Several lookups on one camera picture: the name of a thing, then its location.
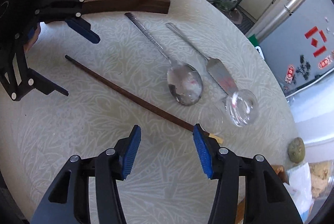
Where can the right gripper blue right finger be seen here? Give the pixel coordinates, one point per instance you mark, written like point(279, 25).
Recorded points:
point(226, 167)

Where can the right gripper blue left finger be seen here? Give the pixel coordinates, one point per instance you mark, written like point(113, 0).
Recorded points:
point(67, 200)

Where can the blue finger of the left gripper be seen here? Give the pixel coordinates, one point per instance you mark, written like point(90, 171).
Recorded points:
point(83, 28)
point(44, 85)

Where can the dark brown chopstick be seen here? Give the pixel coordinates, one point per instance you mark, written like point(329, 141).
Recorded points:
point(156, 124)

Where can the metal spoon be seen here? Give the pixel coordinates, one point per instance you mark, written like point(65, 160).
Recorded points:
point(184, 81)

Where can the metal cake server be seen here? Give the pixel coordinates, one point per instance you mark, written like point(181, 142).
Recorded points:
point(214, 66)

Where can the left hand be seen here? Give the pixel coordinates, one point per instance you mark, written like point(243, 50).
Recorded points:
point(32, 40)

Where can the light wooden tray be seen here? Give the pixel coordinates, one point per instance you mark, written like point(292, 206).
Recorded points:
point(264, 191)

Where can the white tissue pack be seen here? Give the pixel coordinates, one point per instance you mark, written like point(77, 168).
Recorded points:
point(299, 187)

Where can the brown stone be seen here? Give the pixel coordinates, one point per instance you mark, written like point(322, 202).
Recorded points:
point(296, 150)

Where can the clear jar with snacks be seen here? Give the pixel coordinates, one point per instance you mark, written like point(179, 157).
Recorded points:
point(320, 175)

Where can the clear glass cup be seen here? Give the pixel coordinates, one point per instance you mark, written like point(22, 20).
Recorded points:
point(239, 109)

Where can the silver refrigerator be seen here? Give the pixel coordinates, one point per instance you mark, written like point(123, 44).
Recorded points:
point(298, 44)

